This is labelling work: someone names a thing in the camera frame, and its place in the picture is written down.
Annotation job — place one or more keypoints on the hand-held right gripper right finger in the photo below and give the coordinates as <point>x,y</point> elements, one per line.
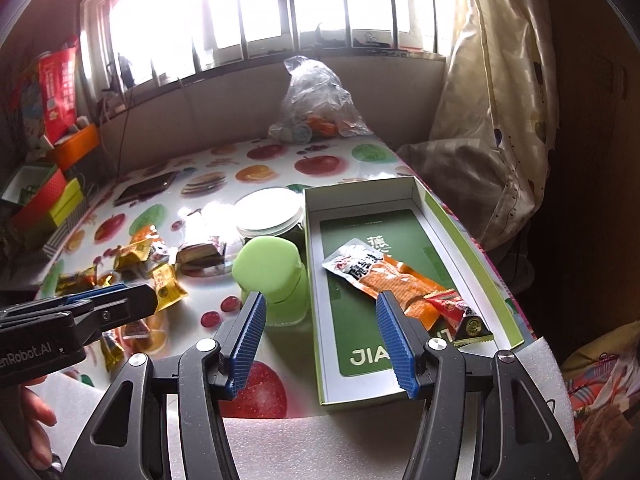
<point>397,345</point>

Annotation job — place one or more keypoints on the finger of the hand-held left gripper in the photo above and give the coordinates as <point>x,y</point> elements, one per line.
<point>130,307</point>
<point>95,291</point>

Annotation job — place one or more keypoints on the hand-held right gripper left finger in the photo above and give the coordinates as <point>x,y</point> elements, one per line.
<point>247,340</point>

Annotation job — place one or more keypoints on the pile of yellow candy packets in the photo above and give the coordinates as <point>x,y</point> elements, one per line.
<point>165,287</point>

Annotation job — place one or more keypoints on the orange snack packet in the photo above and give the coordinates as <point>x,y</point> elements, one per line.
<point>395,272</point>

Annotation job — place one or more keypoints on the green lidded jar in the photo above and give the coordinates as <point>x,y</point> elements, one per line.
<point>265,265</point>

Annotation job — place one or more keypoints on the brown candy packet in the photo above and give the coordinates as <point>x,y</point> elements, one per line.
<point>200,255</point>

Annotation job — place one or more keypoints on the clear plastic container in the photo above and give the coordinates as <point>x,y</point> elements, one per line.
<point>345,260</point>

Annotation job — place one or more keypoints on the clear jar with white lid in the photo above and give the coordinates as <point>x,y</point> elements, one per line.
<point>270,210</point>

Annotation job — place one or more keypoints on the person's left hand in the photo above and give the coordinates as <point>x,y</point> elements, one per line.
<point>37,410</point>

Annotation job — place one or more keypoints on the black and white striped box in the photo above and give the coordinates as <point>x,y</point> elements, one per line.
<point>65,235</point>

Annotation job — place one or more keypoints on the small red snack packet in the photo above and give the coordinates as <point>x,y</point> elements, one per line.
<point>450,307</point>

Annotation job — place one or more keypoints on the black triangular snack packet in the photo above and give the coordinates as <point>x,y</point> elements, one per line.
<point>472,327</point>

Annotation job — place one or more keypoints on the yellow-green box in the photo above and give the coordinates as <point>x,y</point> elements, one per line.
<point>67,200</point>

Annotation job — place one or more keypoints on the red patterned box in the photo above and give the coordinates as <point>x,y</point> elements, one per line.
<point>42,200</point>

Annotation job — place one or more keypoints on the black smartphone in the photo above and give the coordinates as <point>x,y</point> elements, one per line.
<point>145,187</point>

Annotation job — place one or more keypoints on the dark green packet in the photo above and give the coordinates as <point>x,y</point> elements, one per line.
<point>30,192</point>

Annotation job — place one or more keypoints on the white foam sheet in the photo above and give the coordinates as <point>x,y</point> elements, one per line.
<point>310,445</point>

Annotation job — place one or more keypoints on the orange box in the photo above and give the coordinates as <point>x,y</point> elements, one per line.
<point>75,147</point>

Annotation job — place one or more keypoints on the food print tablecloth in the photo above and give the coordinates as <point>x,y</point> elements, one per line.
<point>350,160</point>

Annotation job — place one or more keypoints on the colourful printed carton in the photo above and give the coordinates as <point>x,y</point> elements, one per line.
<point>30,110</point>

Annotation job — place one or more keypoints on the red bag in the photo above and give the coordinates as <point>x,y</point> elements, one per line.
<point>57,90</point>

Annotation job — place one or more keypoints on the colourful printed cloth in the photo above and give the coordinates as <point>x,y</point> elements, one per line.
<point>600,390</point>

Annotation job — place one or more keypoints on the small round cup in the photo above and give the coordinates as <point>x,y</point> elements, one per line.
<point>300,133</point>

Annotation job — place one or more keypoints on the small orange packet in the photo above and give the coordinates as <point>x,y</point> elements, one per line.
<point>321,125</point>

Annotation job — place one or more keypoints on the clear plastic bag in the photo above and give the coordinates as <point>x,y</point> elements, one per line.
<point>315,90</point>

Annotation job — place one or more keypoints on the cream floral curtain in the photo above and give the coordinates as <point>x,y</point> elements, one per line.
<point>505,85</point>

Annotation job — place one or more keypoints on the window with metal bars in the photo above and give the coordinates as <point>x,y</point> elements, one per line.
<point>250,0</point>

